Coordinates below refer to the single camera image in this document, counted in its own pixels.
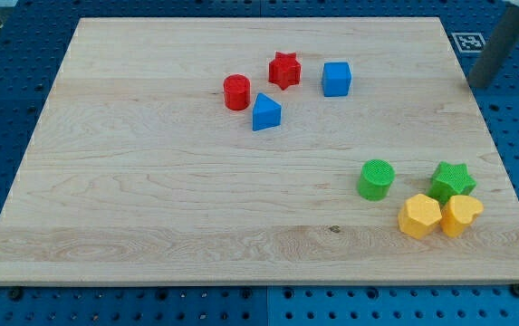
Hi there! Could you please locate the blue cube block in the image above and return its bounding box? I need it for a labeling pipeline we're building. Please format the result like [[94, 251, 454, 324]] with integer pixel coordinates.
[[322, 62, 351, 97]]

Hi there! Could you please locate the blue triangular prism block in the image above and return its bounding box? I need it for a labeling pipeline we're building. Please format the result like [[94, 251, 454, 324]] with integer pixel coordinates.
[[252, 93, 282, 131]]

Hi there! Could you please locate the red cylinder block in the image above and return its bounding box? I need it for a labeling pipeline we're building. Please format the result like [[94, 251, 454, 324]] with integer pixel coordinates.
[[223, 74, 251, 110]]

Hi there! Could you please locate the red star block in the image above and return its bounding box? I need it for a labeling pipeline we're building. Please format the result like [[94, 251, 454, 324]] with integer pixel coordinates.
[[268, 52, 302, 91]]

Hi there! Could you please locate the green cylinder block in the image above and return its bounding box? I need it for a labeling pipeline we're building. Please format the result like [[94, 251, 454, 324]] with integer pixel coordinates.
[[356, 159, 395, 201]]

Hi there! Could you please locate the wooden board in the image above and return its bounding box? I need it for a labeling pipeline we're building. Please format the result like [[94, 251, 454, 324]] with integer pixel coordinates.
[[0, 17, 519, 286]]

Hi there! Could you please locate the yellow hexagon block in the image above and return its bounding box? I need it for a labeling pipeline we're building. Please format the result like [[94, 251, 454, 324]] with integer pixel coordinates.
[[398, 194, 442, 239]]

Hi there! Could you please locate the green star block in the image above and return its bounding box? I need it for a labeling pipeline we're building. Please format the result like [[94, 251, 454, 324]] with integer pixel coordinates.
[[426, 161, 477, 206]]

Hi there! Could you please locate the yellow heart block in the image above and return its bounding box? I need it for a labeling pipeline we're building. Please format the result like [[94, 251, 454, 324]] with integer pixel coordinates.
[[440, 195, 485, 237]]

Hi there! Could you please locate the white fiducial marker tag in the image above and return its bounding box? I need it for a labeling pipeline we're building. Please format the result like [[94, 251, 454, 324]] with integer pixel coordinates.
[[451, 32, 485, 53]]

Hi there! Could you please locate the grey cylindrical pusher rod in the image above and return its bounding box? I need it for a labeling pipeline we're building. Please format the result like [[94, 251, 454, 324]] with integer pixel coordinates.
[[467, 4, 519, 89]]

